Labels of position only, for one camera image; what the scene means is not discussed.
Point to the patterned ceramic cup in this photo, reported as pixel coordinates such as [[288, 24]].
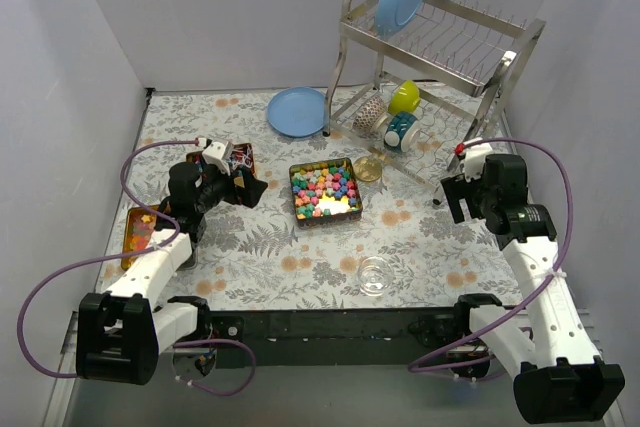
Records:
[[370, 114]]

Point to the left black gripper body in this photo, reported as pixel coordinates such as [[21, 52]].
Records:
[[235, 182]]

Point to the teal white mug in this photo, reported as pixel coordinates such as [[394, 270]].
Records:
[[402, 132]]

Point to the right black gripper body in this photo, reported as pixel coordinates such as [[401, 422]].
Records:
[[461, 194]]

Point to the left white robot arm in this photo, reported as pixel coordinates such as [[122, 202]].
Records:
[[121, 332]]

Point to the clear glass bowl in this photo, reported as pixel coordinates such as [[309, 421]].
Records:
[[375, 276]]

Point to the tin of wrapped candies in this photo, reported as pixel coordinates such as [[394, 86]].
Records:
[[241, 158]]

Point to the blue plate on table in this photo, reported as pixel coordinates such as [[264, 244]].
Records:
[[297, 112]]

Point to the tin of gummy candies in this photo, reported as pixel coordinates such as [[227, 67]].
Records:
[[139, 227]]

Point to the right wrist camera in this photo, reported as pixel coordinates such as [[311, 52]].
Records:
[[472, 155]]

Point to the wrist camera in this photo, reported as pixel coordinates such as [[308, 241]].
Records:
[[472, 155], [218, 153]]

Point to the steel dish rack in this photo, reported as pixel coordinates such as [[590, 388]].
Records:
[[466, 61]]

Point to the gold round tin lid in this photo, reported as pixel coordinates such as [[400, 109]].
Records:
[[368, 169]]

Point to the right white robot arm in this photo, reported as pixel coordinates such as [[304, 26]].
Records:
[[558, 373]]

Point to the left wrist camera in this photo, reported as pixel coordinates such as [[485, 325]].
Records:
[[218, 153]]

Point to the yellow-green bowl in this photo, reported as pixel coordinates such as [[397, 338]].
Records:
[[405, 99]]

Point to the tin of star candies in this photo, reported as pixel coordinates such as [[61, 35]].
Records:
[[325, 192]]

